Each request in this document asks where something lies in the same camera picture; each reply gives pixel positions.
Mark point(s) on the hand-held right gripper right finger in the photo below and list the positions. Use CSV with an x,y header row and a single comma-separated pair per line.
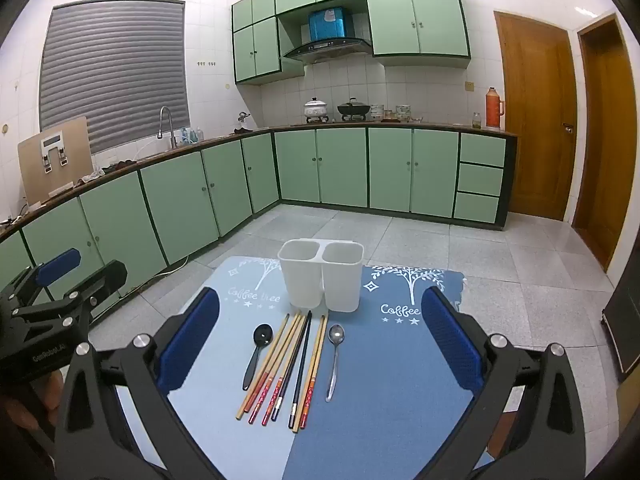
x,y
447,340

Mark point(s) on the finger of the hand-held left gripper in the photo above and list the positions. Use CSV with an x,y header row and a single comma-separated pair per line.
x,y
60,262
107,275

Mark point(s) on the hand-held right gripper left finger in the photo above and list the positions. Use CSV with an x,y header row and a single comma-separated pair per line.
x,y
195,340

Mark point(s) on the row of assorted chopsticks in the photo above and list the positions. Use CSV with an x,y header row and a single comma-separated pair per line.
x,y
302,360

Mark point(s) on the white two-compartment utensil holder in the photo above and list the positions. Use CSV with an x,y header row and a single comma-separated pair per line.
x,y
300,285

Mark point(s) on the black spoon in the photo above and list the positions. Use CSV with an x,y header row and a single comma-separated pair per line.
x,y
262,334

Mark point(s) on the light blue placemat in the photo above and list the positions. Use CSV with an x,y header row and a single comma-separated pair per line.
x,y
225,410

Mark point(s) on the dark blue placemat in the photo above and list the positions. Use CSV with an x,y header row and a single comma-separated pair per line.
x,y
390,400

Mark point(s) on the cardboard box with scale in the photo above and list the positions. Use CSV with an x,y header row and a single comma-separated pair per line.
x,y
75,160

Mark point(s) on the dark cloth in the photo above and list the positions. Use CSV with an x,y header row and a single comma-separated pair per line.
x,y
115,166

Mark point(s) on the metal spoon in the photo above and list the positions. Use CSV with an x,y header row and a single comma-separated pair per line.
x,y
336,332

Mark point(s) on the clear bottles by sink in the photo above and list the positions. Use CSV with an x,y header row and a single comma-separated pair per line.
x,y
192,136

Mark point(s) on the metal sink faucet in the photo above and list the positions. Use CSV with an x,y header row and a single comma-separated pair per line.
x,y
169,120

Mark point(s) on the black furniture piece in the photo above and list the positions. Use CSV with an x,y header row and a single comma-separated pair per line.
x,y
625,330

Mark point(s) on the green base cabinet unit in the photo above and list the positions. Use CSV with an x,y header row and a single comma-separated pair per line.
x,y
390,170

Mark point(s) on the grey window blind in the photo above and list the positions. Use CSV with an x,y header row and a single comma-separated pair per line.
x,y
115,75

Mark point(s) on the small metal kettle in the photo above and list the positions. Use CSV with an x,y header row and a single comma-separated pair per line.
x,y
243,120

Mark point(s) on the small glass jar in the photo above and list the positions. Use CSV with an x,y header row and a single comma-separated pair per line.
x,y
477,121

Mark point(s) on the glass jar with lid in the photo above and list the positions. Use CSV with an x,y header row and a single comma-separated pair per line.
x,y
403,112

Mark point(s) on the wooden door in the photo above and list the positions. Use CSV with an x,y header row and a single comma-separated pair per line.
x,y
607,150
535,120

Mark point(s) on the orange thermos flask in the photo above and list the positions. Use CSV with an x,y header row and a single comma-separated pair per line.
x,y
494,107

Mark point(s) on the black wok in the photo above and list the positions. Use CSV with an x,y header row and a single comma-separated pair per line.
x,y
354,108

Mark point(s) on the gas stove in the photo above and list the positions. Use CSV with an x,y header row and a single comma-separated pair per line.
x,y
320,120

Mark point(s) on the white lidded pot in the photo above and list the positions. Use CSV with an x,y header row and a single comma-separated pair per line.
x,y
316,109

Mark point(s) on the black range hood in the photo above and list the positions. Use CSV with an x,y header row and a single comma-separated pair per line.
x,y
325,50

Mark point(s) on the blue box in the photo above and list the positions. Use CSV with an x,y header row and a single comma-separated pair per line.
x,y
327,24

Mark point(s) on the green wall cabinet unit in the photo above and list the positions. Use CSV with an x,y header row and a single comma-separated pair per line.
x,y
420,20

